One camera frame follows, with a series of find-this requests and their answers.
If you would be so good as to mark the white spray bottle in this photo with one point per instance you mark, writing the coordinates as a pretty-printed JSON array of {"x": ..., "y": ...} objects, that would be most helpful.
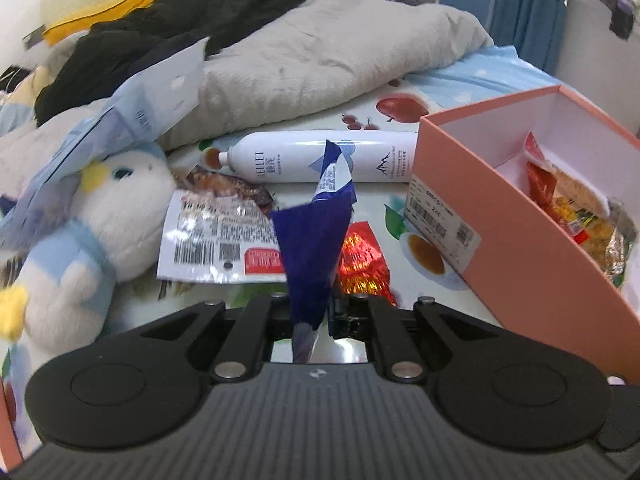
[{"x": 280, "y": 155}]

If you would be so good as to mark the grey blanket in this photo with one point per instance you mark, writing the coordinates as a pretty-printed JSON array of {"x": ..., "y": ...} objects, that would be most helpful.
[{"x": 325, "y": 60}]

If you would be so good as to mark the red strips snack packet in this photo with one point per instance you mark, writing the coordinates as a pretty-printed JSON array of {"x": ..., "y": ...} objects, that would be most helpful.
[{"x": 542, "y": 185}]

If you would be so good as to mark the large black clothing pile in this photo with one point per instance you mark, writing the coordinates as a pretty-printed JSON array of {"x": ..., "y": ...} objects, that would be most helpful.
[{"x": 150, "y": 45}]

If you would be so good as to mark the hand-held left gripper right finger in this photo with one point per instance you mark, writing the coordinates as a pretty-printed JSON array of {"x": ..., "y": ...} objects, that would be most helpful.
[{"x": 346, "y": 316}]

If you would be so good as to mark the blue snack packet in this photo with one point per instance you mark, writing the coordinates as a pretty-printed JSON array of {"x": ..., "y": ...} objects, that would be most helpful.
[{"x": 310, "y": 245}]

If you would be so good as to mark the white barcode snack packet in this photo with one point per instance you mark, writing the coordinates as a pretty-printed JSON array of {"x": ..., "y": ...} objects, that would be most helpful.
[{"x": 210, "y": 235}]

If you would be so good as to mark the white blue plush toy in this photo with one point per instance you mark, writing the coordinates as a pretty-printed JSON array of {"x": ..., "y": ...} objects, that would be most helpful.
[{"x": 75, "y": 260}]

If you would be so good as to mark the red foil snack packet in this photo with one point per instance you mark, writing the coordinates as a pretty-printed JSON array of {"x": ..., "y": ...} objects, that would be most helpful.
[{"x": 362, "y": 265}]

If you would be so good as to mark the cartoon print pillow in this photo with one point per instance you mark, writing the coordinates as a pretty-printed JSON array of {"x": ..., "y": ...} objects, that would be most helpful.
[{"x": 20, "y": 95}]

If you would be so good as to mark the light blue plastic bag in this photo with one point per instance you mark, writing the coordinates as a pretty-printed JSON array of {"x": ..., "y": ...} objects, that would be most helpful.
[{"x": 130, "y": 120}]

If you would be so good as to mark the pink cardboard box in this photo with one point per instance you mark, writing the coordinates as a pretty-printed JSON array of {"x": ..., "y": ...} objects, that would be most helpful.
[{"x": 525, "y": 270}]

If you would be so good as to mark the blue star bedsheet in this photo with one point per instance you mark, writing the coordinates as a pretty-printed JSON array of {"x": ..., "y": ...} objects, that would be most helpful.
[{"x": 475, "y": 75}]

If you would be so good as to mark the blue curtain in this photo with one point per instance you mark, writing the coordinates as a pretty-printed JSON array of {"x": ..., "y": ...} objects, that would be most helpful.
[{"x": 525, "y": 10}]

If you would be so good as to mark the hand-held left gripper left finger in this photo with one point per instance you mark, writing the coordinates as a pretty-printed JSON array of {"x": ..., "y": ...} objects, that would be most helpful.
[{"x": 270, "y": 316}]

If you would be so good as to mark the green snack packet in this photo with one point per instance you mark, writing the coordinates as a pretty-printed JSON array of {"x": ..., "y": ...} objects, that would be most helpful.
[{"x": 600, "y": 235}]

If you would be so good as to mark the yellow pillow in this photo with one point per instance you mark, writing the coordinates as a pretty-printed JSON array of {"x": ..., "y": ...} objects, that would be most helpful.
[{"x": 90, "y": 22}]

